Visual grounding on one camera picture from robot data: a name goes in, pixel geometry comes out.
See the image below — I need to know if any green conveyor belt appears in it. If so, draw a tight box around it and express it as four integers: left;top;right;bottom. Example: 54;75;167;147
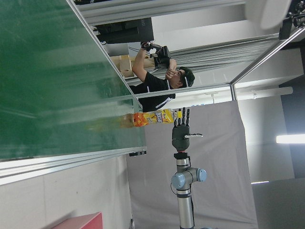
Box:
0;0;148;186

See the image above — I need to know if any person in black shirt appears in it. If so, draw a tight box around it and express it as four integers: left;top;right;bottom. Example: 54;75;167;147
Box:
130;46;195;113

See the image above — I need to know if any aluminium profile post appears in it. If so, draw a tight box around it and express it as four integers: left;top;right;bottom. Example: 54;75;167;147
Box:
72;0;247;26

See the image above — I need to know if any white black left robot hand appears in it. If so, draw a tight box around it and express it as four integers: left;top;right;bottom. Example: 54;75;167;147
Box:
245;0;293;31

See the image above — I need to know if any fluorescent ceiling light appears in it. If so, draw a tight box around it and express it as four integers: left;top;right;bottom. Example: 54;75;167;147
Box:
276;135;305;145

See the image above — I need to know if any black camera on mount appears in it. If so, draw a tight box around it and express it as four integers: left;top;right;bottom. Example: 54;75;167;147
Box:
278;0;305;41

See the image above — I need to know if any aluminium cage frame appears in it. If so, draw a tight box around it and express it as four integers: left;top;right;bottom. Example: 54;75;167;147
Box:
135;28;305;101

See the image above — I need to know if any grey backdrop cloth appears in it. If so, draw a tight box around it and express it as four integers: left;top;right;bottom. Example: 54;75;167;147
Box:
126;99;258;229

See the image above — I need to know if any pink plastic basket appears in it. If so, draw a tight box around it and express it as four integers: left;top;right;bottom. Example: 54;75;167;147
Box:
51;211;103;229

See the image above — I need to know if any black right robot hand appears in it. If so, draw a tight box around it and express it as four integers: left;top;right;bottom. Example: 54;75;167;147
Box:
172;107;204;151

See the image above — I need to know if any black teleoperation glove rig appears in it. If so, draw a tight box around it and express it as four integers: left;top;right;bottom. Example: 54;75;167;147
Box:
140;41;172;70

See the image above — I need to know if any orange juice bottle yellow cap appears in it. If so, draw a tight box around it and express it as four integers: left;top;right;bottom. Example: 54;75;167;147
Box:
118;107;183;129

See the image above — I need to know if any black monitor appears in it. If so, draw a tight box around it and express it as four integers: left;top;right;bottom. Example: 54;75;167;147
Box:
95;17;154;45

